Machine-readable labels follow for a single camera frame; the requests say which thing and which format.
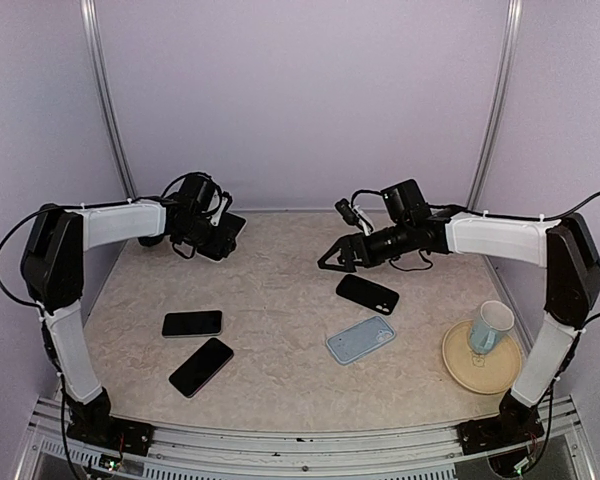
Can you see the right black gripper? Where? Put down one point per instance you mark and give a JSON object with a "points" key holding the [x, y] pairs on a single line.
{"points": [[349, 244]]}

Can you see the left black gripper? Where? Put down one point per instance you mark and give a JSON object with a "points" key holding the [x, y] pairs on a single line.
{"points": [[210, 246]]}

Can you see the light blue phone case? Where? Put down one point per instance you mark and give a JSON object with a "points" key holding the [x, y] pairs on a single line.
{"points": [[360, 339]]}

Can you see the black phone purple edge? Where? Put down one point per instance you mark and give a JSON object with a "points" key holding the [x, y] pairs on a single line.
{"points": [[201, 367]]}

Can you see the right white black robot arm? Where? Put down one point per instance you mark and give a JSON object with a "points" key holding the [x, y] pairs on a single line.
{"points": [[562, 245]]}

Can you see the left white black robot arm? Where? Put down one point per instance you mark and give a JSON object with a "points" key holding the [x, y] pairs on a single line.
{"points": [[195, 219]]}

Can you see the black phone silver edge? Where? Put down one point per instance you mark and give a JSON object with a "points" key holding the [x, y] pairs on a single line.
{"points": [[192, 324]]}

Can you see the dark green cup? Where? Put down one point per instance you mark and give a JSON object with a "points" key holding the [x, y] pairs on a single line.
{"points": [[149, 242]]}

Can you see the light blue mug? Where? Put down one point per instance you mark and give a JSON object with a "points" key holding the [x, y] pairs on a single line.
{"points": [[493, 321]]}

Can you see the beige round plate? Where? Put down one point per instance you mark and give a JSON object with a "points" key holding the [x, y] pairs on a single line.
{"points": [[488, 374]]}

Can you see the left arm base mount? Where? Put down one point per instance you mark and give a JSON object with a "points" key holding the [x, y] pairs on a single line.
{"points": [[113, 433]]}

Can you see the front aluminium rail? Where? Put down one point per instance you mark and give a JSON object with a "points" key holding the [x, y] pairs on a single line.
{"points": [[217, 437]]}

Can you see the right aluminium frame post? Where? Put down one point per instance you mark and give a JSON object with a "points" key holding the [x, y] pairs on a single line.
{"points": [[498, 102]]}

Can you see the aluminium frame post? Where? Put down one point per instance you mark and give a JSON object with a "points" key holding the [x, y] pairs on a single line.
{"points": [[498, 102], [90, 22]]}

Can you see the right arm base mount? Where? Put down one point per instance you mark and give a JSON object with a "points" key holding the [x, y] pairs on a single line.
{"points": [[500, 430]]}

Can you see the left aluminium frame post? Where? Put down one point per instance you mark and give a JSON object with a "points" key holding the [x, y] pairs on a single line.
{"points": [[90, 22]]}

